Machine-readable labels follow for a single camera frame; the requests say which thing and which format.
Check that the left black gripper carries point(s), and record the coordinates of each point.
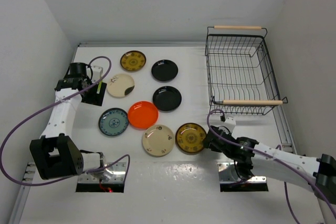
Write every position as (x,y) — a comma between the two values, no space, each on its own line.
(95,99)

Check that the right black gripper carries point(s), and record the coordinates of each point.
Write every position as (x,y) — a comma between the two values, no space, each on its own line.
(208,145)

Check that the green plate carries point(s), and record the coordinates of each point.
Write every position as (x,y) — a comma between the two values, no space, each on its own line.
(99,87)

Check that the yellow patterned plate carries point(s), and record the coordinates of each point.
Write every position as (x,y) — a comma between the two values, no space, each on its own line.
(189,138)
(133,61)

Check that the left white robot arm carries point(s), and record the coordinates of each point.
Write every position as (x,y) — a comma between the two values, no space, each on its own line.
(55,153)

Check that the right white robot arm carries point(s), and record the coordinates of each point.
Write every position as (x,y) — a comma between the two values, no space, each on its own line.
(253,158)

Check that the cream plate with black patch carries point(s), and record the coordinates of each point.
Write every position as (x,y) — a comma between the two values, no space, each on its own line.
(120,85)

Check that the blue patterned plate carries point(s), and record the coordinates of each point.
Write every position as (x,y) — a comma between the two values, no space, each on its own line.
(113,122)

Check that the cream plate with flowers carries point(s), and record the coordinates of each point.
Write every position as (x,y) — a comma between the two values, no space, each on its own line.
(158,140)

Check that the orange plate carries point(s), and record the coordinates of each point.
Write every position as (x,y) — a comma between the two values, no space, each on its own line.
(143,114)

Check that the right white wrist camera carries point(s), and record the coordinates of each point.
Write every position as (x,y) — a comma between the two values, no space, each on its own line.
(230,123)

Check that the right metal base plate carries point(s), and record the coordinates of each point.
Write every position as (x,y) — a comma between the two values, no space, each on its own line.
(228,175)

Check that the metal base plate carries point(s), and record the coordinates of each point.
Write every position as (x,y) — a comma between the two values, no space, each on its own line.
(228,175)
(113,175)

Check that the black wire dish rack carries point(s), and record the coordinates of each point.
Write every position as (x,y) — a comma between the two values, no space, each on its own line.
(240,74)

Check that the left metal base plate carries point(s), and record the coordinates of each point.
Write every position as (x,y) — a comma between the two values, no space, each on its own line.
(113,175)

